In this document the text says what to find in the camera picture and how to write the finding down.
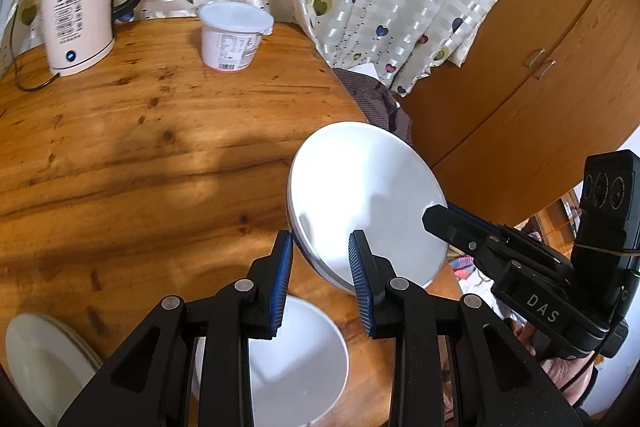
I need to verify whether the heart-print curtain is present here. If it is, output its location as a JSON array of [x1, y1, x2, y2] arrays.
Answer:
[[0, 0, 558, 98]]

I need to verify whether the black kettle cable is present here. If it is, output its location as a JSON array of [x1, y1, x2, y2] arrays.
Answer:
[[9, 4, 61, 92]]

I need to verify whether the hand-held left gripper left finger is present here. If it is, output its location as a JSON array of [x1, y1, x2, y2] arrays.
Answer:
[[57, 231, 296, 427]]

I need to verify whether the grey-green printed plate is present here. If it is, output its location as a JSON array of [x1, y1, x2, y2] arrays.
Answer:
[[5, 313, 98, 427]]

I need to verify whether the person's right hand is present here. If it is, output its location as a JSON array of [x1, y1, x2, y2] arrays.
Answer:
[[517, 322, 598, 408]]

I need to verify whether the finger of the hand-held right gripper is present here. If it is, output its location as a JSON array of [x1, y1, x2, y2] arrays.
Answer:
[[447, 204, 573, 273], [421, 204, 521, 275]]

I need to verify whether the cream electric kettle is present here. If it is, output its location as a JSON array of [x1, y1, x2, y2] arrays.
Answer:
[[39, 0, 155, 78]]

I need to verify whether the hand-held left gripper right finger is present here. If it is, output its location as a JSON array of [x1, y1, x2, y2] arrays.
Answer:
[[347, 229, 583, 427]]

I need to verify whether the dark cloth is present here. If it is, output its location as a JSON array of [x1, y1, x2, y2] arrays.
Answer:
[[332, 67, 413, 148]]

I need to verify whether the white plastic tub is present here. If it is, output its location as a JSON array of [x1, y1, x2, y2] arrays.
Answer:
[[200, 2, 275, 72]]

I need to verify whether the white bowl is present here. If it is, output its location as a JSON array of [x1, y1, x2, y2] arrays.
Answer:
[[192, 296, 350, 427], [286, 122, 448, 294]]

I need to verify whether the wooden cabinet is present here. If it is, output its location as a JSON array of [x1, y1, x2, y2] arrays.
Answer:
[[400, 0, 640, 228]]

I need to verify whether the multicoloured cloth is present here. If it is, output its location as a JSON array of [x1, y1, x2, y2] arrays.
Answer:
[[450, 254, 493, 303]]

